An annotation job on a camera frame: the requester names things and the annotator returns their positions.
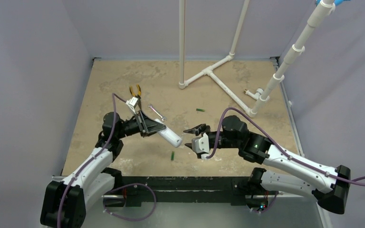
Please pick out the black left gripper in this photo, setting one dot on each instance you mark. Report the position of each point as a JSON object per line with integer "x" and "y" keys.
{"x": 152, "y": 126}

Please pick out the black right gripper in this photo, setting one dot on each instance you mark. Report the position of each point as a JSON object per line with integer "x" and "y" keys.
{"x": 212, "y": 135}

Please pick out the white remote control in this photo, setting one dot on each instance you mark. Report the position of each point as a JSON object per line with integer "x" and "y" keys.
{"x": 169, "y": 135}

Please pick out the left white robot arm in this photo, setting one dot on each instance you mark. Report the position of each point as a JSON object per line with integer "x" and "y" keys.
{"x": 67, "y": 201}

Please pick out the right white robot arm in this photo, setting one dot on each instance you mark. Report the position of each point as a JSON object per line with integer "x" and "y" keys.
{"x": 327, "y": 185}

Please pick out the silver open-end wrench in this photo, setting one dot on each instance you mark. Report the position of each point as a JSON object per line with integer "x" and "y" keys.
{"x": 163, "y": 118}

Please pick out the white pipe fitting brass end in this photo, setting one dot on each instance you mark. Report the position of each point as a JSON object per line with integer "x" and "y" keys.
{"x": 255, "y": 95}

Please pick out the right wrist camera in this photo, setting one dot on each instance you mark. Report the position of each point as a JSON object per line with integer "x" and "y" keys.
{"x": 203, "y": 143}

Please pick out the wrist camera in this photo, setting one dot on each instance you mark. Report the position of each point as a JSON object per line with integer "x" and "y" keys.
{"x": 132, "y": 103}
{"x": 203, "y": 143}

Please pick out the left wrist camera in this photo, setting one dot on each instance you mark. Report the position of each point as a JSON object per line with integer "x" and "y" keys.
{"x": 132, "y": 103}

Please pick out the yellow handled pliers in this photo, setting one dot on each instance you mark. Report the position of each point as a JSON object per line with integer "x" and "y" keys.
{"x": 136, "y": 96}

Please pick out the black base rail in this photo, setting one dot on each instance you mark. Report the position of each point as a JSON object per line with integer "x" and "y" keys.
{"x": 236, "y": 191}

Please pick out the aluminium frame rail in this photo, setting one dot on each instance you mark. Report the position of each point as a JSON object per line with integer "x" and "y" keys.
{"x": 324, "y": 217}

